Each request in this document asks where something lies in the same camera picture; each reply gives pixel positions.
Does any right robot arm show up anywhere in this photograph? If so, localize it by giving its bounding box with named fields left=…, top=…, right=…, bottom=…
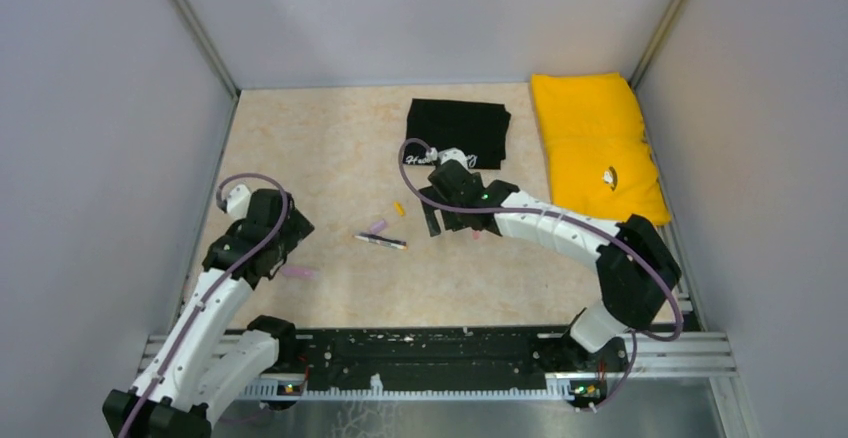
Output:
left=417, top=159, right=682, bottom=370

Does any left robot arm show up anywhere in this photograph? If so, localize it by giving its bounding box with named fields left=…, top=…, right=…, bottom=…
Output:
left=102, top=189, right=314, bottom=437

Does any purple pen cap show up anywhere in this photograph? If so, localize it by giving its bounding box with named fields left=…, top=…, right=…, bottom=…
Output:
left=368, top=219, right=388, bottom=234

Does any black folded t-shirt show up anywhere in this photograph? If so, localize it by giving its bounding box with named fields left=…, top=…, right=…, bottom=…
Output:
left=406, top=98, right=511, bottom=170

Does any yellow folded t-shirt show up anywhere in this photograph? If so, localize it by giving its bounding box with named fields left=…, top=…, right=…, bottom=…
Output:
left=530, top=72, right=671, bottom=226

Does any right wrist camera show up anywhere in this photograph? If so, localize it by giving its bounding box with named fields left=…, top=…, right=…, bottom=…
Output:
left=425, top=148, right=469, bottom=171

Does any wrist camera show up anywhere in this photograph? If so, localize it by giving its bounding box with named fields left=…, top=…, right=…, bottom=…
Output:
left=425, top=148, right=469, bottom=171
left=223, top=183, right=252, bottom=221

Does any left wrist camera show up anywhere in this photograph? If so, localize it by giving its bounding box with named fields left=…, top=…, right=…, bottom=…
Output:
left=223, top=183, right=252, bottom=221

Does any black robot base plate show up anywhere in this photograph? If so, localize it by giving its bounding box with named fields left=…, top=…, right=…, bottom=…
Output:
left=269, top=325, right=629, bottom=392

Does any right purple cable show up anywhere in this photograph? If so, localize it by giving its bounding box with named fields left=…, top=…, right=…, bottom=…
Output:
left=397, top=138, right=685, bottom=412

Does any aluminium frame rail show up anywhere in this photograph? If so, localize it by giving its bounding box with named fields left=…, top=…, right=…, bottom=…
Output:
left=139, top=332, right=738, bottom=402

